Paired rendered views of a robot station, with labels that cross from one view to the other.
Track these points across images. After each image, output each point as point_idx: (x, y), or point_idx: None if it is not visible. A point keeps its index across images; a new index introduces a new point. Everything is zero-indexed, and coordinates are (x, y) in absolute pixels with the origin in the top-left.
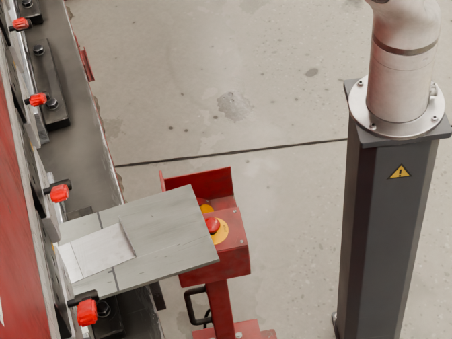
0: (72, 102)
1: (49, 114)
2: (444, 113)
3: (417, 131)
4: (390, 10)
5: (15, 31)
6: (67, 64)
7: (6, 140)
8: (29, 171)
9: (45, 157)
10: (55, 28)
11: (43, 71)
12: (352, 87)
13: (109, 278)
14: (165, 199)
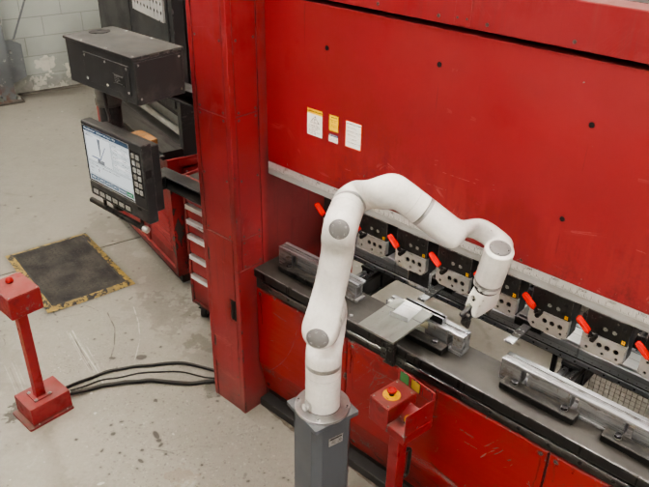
0: (513, 398)
1: (510, 379)
2: (295, 409)
3: (303, 391)
4: None
5: (509, 313)
6: (545, 418)
7: None
8: (401, 229)
9: (491, 369)
10: (585, 439)
11: (545, 399)
12: (352, 408)
13: (392, 306)
14: (398, 334)
